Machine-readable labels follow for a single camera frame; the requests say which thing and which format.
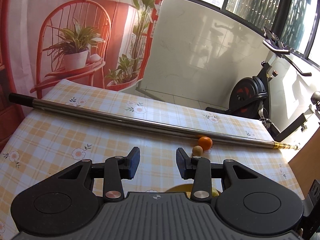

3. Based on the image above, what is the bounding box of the brown kiwi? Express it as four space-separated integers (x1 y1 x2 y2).
192 145 203 156

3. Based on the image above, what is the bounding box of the orange mandarin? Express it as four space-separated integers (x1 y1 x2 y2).
197 137 213 151

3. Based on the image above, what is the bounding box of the green apple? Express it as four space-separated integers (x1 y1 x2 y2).
212 189 221 197

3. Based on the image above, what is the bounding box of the wooden cabinet panel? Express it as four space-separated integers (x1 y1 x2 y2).
289 137 320 197

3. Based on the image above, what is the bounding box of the checkered floral tablecloth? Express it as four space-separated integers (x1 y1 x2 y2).
1 80 302 239

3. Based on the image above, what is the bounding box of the backdrop metal stand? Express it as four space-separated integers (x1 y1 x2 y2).
136 81 164 102

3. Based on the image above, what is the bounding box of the black exercise bike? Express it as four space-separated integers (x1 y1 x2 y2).
205 27 319 142

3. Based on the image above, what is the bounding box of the long metal pole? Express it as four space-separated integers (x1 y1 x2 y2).
8 93 298 150

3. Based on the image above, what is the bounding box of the printed room backdrop banner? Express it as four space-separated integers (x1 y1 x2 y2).
1 0 163 145

